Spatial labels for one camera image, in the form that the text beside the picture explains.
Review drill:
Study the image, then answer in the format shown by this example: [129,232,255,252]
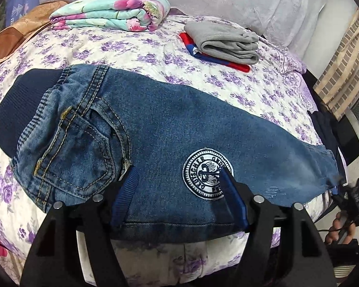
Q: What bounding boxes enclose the purple floral bed sheet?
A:
[0,16,320,286]

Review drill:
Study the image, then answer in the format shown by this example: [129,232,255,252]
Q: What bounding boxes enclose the floral teal pink blanket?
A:
[50,0,170,32]

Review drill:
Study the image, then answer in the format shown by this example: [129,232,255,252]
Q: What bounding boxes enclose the grey folded garment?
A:
[184,22,259,65]

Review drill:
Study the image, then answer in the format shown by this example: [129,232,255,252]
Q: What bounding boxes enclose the blue denim jeans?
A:
[0,64,340,244]

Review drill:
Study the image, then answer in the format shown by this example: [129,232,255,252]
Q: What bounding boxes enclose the person's right hand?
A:
[324,212,356,245]

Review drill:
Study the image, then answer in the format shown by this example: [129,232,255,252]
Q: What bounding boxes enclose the dark navy pants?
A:
[308,111,346,177]

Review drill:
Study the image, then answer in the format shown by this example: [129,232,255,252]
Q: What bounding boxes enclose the red blue folded garment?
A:
[179,32,250,73]

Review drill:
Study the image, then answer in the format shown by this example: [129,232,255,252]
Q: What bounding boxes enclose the beige brick-pattern curtain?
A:
[314,9,359,120]

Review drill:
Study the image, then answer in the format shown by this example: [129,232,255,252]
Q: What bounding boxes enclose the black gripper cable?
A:
[315,195,359,240]

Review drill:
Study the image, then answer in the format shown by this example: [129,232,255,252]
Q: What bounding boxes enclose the brown orange pillow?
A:
[0,0,68,64]

